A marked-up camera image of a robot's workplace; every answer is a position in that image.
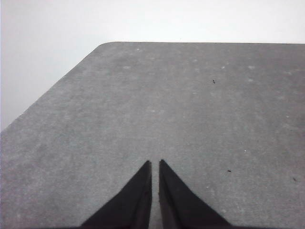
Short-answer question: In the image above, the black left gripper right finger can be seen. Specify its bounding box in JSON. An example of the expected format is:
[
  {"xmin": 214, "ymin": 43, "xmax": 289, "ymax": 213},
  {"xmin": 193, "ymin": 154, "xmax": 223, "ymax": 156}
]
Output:
[{"xmin": 158, "ymin": 159, "xmax": 233, "ymax": 229}]

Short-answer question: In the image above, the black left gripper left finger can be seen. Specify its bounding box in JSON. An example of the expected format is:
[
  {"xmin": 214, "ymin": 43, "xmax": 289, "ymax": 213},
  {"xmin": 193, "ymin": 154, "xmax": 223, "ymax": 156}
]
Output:
[{"xmin": 80, "ymin": 160, "xmax": 153, "ymax": 229}]

